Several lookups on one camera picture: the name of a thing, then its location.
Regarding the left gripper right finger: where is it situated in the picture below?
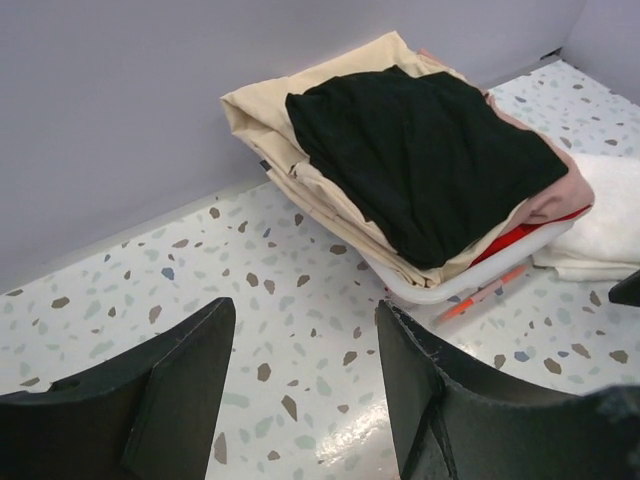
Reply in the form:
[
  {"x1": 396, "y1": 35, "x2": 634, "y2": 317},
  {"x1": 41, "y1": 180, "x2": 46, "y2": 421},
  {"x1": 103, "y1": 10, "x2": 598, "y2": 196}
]
[{"x1": 375, "y1": 301, "x2": 639, "y2": 479}]

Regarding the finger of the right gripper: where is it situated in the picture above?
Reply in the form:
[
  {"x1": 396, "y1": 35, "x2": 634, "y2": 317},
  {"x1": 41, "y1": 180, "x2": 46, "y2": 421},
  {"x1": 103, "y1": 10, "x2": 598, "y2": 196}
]
[{"x1": 608, "y1": 271, "x2": 640, "y2": 305}]

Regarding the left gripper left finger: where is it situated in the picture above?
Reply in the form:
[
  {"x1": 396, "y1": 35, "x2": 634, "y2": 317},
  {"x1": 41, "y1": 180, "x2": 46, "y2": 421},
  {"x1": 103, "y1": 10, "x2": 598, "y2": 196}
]
[{"x1": 1, "y1": 298, "x2": 236, "y2": 479}]

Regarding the orange white pen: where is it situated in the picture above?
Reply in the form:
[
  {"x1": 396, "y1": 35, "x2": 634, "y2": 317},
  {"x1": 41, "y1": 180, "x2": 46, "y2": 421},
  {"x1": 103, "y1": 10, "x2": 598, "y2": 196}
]
[{"x1": 435, "y1": 264, "x2": 528, "y2": 323}]

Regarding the white folded towel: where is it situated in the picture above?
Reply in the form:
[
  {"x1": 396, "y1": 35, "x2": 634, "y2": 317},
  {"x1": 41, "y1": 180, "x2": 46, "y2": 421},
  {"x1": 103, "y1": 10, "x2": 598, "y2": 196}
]
[{"x1": 532, "y1": 154, "x2": 639, "y2": 282}]

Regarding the white plastic basket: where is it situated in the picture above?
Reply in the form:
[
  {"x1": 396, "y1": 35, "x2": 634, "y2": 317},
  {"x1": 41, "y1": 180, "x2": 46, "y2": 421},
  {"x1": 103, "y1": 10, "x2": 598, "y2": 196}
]
[{"x1": 362, "y1": 219, "x2": 576, "y2": 305}]

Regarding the pink folded cloth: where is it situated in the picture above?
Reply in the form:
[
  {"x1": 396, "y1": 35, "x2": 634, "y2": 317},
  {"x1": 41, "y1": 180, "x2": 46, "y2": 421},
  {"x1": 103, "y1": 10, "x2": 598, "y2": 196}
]
[{"x1": 417, "y1": 47, "x2": 596, "y2": 226}]

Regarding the red folded cloth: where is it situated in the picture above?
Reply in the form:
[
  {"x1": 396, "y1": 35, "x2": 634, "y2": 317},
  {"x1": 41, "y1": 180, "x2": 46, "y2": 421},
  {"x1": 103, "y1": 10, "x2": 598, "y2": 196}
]
[{"x1": 470, "y1": 224, "x2": 540, "y2": 266}]

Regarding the black folded cloth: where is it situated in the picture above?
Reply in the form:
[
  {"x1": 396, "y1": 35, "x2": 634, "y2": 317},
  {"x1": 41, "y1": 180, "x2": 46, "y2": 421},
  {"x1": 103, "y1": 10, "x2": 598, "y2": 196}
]
[{"x1": 285, "y1": 66, "x2": 568, "y2": 269}]

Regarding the beige folded cloth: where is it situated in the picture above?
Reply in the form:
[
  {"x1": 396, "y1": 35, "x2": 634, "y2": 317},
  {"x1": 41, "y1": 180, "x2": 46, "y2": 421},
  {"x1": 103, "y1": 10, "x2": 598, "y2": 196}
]
[{"x1": 221, "y1": 31, "x2": 503, "y2": 288}]

